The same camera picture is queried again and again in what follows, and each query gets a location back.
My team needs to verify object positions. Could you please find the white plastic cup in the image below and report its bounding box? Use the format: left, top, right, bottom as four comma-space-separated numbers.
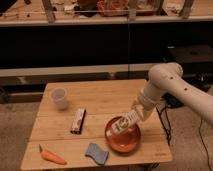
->
50, 88, 68, 110

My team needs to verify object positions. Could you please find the wooden folding table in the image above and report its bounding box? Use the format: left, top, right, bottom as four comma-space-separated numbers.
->
20, 78, 174, 171

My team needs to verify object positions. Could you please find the black box on shelf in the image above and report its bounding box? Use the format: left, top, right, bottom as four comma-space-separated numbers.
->
168, 45, 213, 74

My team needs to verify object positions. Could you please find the orange object on shelf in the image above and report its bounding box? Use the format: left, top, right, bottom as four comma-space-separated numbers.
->
97, 0, 128, 17

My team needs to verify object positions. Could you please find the chocolate bar packet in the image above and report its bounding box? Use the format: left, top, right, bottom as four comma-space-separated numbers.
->
70, 108, 86, 134

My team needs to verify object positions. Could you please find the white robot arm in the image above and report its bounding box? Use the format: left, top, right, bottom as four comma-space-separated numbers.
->
132, 63, 213, 127

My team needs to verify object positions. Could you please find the black cable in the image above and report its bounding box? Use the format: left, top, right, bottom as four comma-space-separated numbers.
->
155, 101, 173, 146

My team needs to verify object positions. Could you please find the orange ceramic bowl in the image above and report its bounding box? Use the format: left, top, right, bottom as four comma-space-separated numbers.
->
105, 124, 141, 154

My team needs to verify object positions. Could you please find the orange toy carrot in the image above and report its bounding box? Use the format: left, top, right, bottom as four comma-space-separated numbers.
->
39, 146, 67, 165

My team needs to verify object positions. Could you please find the blue sponge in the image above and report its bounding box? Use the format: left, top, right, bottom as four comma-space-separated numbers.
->
85, 143, 109, 165

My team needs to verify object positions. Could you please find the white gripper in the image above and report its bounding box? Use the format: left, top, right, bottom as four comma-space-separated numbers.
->
131, 101, 154, 121

